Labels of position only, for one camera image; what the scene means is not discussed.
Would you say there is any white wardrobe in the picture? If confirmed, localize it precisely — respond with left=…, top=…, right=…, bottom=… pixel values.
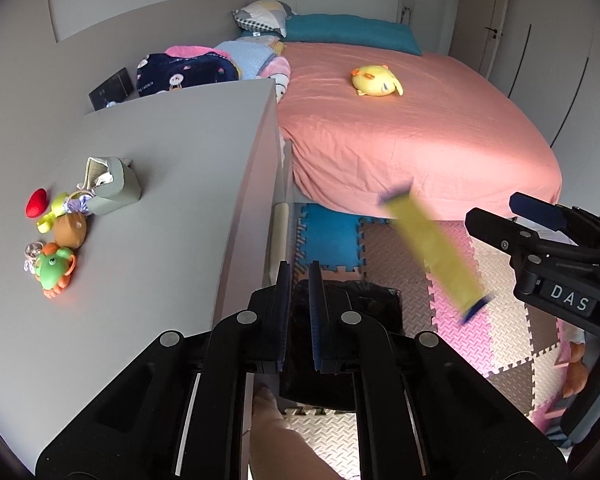
left=500, top=10, right=600, bottom=211

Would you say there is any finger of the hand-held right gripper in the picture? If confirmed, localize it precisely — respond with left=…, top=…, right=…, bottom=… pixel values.
left=509, top=192, right=600, bottom=262
left=464, top=206, right=579, bottom=262

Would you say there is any white door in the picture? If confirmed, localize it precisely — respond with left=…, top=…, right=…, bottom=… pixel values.
left=480, top=0, right=513, bottom=81

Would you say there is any coloured foam puzzle mat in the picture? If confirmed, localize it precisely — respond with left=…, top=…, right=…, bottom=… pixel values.
left=280, top=202, right=581, bottom=441

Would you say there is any yellow plush chick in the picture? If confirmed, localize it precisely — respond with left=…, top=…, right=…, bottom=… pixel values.
left=351, top=64, right=405, bottom=98

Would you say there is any yellow green toy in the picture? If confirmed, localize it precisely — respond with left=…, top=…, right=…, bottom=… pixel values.
left=36, top=192, right=73, bottom=233

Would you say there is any teal pillow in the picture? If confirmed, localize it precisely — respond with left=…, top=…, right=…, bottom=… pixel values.
left=284, top=14, right=423, bottom=57

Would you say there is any grey dresser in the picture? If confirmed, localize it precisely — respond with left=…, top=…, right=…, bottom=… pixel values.
left=0, top=79, right=293, bottom=480

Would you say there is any bed with pink sheet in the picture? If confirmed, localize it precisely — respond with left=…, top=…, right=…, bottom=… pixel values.
left=275, top=40, right=563, bottom=221

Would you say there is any yellow snack packet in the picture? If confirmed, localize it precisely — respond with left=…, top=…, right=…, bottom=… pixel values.
left=378, top=182, right=493, bottom=323

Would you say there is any pink blanket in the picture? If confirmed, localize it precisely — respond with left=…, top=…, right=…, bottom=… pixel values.
left=165, top=45, right=216, bottom=58

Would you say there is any light blue blanket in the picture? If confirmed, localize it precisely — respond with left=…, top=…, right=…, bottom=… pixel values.
left=215, top=40, right=286, bottom=80

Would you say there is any grey green tissue pouch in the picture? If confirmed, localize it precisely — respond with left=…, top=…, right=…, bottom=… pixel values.
left=82, top=156, right=142, bottom=216

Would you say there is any small key ring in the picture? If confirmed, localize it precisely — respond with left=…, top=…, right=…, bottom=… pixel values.
left=24, top=242, right=46, bottom=273

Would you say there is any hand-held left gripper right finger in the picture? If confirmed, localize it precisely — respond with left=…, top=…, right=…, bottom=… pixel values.
left=309, top=260, right=567, bottom=480

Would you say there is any black flat panel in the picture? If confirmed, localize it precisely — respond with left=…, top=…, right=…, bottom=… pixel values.
left=89, top=67, right=132, bottom=111

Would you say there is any red heart toy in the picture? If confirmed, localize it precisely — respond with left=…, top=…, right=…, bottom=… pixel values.
left=25, top=188, right=49, bottom=219

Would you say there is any brown round toy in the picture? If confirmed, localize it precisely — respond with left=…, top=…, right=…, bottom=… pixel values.
left=55, top=211, right=88, bottom=249

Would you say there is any black trash bin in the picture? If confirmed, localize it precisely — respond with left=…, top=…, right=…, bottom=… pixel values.
left=280, top=280, right=406, bottom=411

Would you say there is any person's leg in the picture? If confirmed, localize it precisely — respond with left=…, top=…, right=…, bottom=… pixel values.
left=250, top=385, right=341, bottom=480

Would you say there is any navy printed blanket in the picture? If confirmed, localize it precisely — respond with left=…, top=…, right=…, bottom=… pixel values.
left=136, top=51, right=241, bottom=97

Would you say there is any patterned checked pillow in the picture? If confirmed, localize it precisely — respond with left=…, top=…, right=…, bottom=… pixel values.
left=231, top=0, right=297, bottom=38

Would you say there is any white pink printed towel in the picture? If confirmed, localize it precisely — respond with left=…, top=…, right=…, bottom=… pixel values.
left=260, top=55, right=292, bottom=103

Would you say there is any green crab toy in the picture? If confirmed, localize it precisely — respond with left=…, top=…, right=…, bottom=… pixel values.
left=34, top=242, right=77, bottom=299

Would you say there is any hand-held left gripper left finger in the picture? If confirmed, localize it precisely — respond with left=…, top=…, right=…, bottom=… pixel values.
left=35, top=260, right=292, bottom=480

